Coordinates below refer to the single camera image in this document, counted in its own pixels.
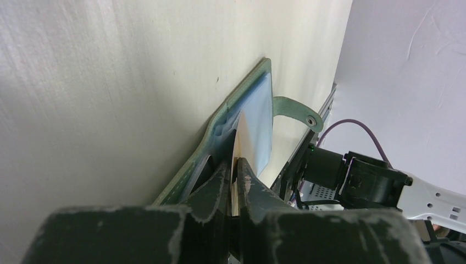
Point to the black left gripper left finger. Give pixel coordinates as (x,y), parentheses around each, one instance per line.
(193,231)

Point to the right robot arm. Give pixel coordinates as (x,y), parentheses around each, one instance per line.
(355,181)

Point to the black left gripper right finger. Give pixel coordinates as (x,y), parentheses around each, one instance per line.
(271,231)

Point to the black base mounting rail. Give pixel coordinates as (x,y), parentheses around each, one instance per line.
(289,181)

